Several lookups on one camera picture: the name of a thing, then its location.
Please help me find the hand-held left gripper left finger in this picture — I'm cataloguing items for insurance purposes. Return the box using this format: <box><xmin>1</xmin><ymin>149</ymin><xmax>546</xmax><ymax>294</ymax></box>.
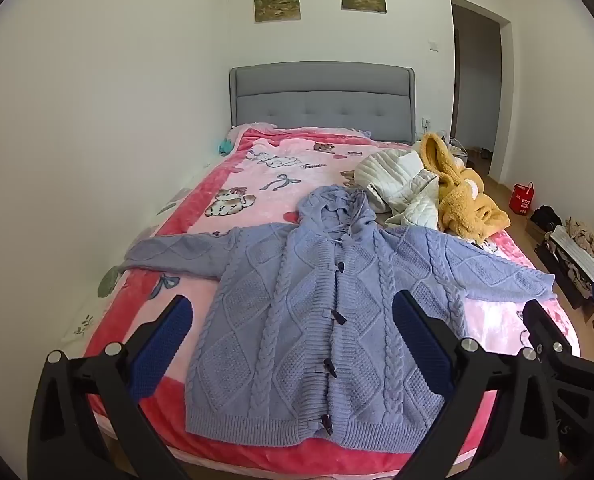
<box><xmin>27</xmin><ymin>295</ymin><xmax>194</xmax><ymax>480</ymax></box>

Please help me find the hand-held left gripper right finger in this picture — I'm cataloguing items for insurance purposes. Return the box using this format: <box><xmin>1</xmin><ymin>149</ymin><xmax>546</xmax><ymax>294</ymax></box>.
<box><xmin>392</xmin><ymin>289</ymin><xmax>564</xmax><ymax>480</ymax></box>

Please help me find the blue cable-knit hooded cardigan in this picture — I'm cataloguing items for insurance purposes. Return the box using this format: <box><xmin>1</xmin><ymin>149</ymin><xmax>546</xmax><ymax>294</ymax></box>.
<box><xmin>122</xmin><ymin>184</ymin><xmax>558</xmax><ymax>450</ymax></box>

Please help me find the pile of clutter on floor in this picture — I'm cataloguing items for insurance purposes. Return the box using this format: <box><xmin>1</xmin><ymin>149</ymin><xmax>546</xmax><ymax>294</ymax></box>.
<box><xmin>550</xmin><ymin>225</ymin><xmax>594</xmax><ymax>281</ymax></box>

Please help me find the beige plush cloth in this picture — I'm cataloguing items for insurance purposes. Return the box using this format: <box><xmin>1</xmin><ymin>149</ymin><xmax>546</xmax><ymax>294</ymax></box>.
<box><xmin>564</xmin><ymin>217</ymin><xmax>594</xmax><ymax>271</ymax></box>

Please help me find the black bag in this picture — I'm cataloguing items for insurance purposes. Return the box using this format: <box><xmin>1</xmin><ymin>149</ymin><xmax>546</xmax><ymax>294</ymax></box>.
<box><xmin>530</xmin><ymin>205</ymin><xmax>563</xmax><ymax>231</ymax></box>

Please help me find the red shopping bag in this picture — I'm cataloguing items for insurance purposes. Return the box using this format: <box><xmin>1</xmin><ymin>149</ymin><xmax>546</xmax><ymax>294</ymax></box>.
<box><xmin>510</xmin><ymin>182</ymin><xmax>534</xmax><ymax>217</ymax></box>

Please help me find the yellow fleece garment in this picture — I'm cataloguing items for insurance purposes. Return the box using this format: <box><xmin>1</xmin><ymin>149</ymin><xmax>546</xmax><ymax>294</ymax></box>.
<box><xmin>416</xmin><ymin>132</ymin><xmax>512</xmax><ymax>238</ymax></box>

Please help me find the white quilted jacket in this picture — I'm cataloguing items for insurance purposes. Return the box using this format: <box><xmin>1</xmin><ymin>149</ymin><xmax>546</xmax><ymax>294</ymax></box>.
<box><xmin>353</xmin><ymin>149</ymin><xmax>443</xmax><ymax>231</ymax></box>

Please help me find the pink printed blanket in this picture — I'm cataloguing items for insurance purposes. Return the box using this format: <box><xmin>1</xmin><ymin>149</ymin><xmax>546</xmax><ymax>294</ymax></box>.
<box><xmin>84</xmin><ymin>125</ymin><xmax>580</xmax><ymax>480</ymax></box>

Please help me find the dark doorway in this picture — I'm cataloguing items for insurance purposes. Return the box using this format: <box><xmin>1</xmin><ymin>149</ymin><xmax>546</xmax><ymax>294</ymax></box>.
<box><xmin>450</xmin><ymin>0</ymin><xmax>515</xmax><ymax>186</ymax></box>

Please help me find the grey upholstered headboard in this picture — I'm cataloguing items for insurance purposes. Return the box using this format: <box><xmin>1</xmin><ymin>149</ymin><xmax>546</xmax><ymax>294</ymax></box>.
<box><xmin>229</xmin><ymin>61</ymin><xmax>417</xmax><ymax>143</ymax></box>

